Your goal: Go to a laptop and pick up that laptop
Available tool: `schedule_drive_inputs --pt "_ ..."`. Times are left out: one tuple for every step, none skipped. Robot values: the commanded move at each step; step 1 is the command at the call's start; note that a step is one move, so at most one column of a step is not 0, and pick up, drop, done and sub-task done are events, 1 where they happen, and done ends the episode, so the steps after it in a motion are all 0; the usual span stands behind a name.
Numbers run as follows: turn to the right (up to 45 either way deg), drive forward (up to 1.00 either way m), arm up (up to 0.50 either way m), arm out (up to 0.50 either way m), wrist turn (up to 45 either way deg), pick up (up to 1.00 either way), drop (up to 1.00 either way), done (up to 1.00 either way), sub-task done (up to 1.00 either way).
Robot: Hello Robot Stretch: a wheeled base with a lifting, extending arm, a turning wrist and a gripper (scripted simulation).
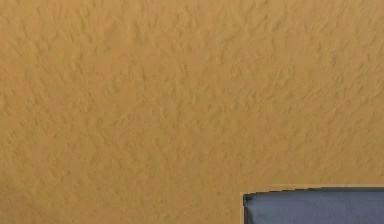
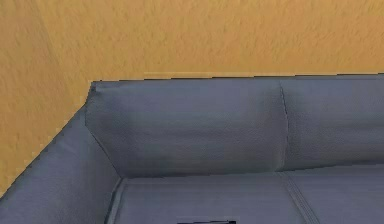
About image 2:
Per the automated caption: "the grey sofa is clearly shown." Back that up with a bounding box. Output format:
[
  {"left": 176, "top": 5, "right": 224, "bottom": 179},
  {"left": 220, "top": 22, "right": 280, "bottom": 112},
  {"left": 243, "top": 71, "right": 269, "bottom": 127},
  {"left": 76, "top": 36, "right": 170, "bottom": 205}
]
[{"left": 0, "top": 73, "right": 384, "bottom": 224}]

